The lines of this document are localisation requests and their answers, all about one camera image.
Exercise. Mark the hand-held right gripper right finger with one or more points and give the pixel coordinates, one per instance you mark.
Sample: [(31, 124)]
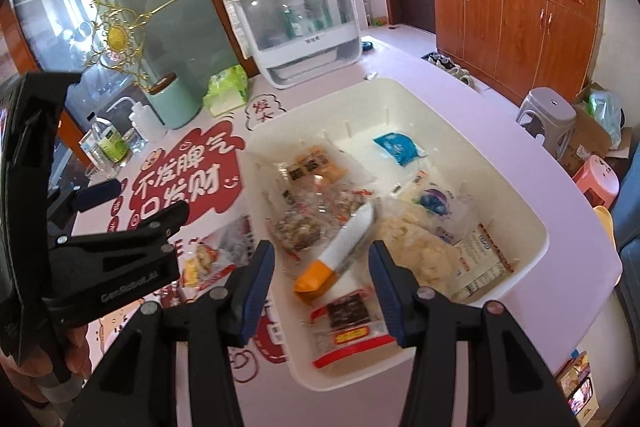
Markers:
[(387, 292)]

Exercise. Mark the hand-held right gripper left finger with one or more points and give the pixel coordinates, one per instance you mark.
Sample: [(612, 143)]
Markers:
[(257, 287)]

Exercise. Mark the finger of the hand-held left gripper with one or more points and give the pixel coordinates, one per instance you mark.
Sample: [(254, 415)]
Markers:
[(150, 224), (97, 196)]

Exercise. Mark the dark filling red-edged snack packet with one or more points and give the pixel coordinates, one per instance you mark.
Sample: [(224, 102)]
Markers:
[(350, 312)]

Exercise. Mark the large clear bag of bread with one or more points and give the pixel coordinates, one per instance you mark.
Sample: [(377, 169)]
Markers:
[(415, 252)]

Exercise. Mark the white and orange snack packet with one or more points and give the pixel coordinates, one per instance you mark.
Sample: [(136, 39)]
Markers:
[(345, 247)]

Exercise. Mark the clear packet with brown cake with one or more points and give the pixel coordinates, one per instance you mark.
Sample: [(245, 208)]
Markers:
[(300, 229)]

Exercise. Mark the white red-striped snack packet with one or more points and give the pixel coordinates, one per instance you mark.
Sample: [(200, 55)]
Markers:
[(480, 264)]

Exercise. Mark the blue snack packet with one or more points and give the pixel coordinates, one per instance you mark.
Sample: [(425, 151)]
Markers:
[(397, 147)]

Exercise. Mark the white plastic storage bin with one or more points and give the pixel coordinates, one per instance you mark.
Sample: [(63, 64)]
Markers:
[(360, 107)]

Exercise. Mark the person's left hand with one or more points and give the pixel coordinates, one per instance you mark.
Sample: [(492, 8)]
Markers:
[(77, 349)]

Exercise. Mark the clear glass cup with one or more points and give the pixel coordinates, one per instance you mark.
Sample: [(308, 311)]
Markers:
[(134, 142), (90, 152)]

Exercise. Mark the clear bottle with green label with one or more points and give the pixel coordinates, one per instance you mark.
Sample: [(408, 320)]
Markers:
[(110, 144)]

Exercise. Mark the white apple print snack packet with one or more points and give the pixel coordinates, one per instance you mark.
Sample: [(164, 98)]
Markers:
[(220, 247)]

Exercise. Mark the pink red printed tablecloth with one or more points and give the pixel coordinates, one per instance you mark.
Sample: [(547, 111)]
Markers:
[(200, 172)]

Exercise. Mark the white squeeze bottle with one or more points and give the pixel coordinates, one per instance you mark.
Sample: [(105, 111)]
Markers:
[(147, 122)]

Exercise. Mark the clear packet with mixed nuts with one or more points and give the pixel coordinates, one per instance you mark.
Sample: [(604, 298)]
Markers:
[(350, 202)]

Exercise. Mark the white purple print snack packet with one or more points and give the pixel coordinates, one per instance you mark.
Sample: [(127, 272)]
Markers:
[(440, 202)]

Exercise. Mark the mint green canister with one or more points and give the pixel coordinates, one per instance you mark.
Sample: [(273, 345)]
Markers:
[(175, 104)]

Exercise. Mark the green tissue pack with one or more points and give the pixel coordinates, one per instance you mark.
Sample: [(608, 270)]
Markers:
[(225, 92)]

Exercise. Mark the gold hanging ornament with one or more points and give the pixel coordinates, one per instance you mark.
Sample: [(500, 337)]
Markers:
[(117, 37)]

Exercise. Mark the colourful snack packet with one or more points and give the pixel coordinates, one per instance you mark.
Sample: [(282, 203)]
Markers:
[(575, 382)]

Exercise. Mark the white countertop cabinet appliance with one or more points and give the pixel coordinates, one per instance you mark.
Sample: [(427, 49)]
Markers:
[(300, 57)]

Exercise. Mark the yellow plastic stool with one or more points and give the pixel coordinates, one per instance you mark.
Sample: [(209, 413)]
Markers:
[(604, 219)]

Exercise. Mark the white slippers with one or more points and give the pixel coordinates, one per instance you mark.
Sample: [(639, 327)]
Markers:
[(452, 67)]

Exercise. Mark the pink plastic stool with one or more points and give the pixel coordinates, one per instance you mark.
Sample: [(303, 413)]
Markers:
[(597, 174)]

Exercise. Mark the grey plastic stool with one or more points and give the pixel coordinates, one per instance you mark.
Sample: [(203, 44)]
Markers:
[(547, 107)]

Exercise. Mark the cardboard box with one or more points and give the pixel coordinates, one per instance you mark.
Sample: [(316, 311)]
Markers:
[(582, 142)]

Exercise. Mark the green plastic bag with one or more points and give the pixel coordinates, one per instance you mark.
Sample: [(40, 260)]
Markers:
[(605, 112)]

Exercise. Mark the wooden wall cabinet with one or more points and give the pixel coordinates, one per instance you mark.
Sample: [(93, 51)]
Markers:
[(520, 7)]

